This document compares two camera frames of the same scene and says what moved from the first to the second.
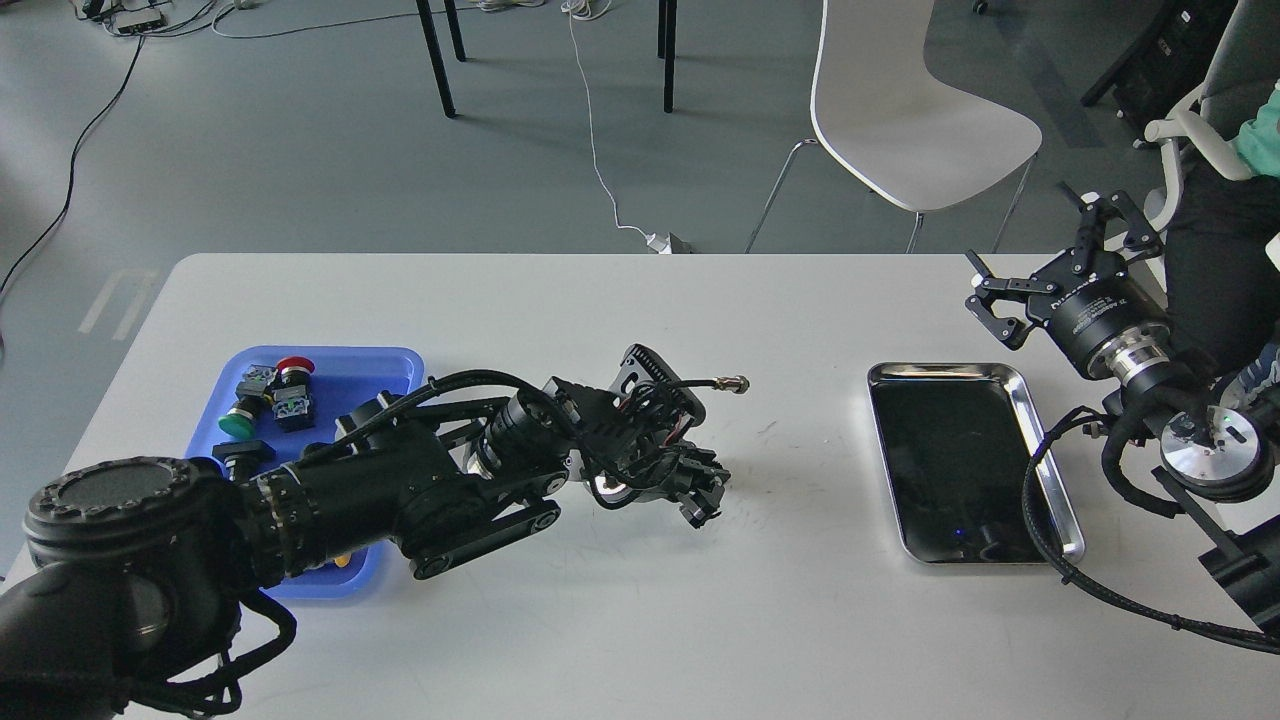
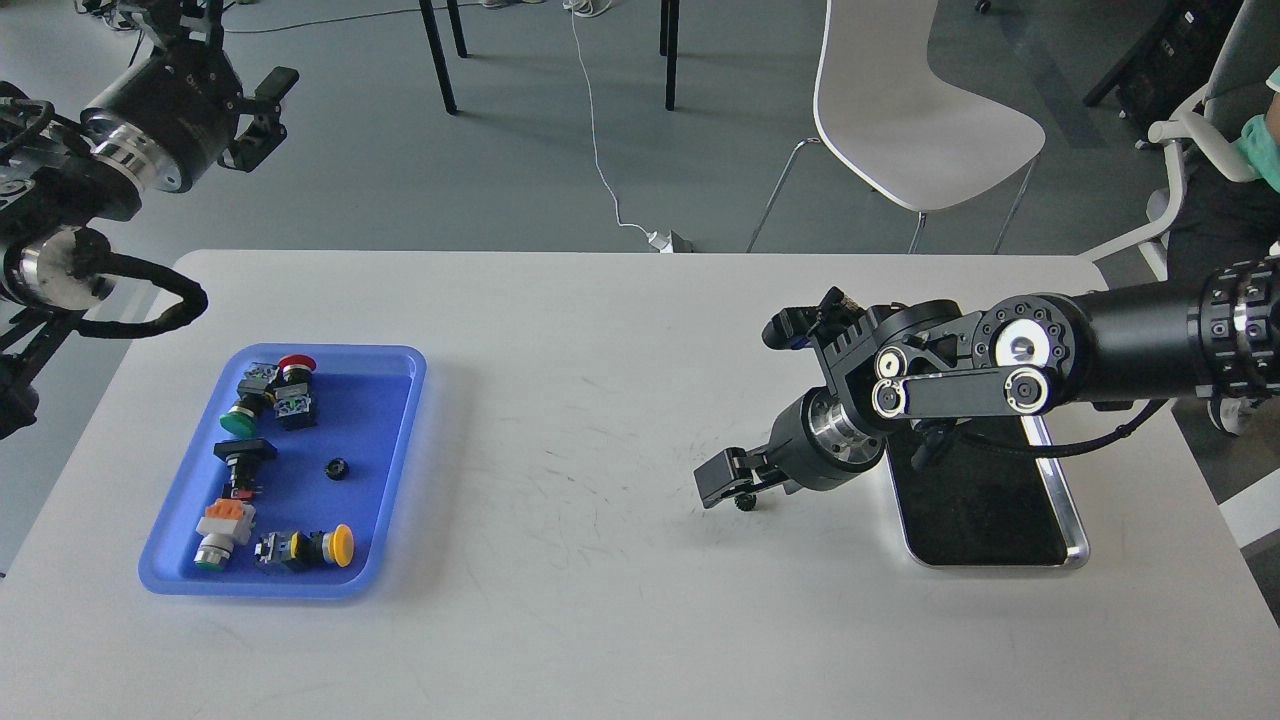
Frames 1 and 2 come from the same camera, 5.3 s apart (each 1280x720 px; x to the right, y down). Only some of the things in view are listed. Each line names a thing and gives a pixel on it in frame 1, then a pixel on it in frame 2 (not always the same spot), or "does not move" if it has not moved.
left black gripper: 618,430 to 173,113
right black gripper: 1086,298 to 813,445
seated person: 1223,260 does not move
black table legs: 667,21 does not move
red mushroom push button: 292,392 does not move
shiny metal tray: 957,439 does not move
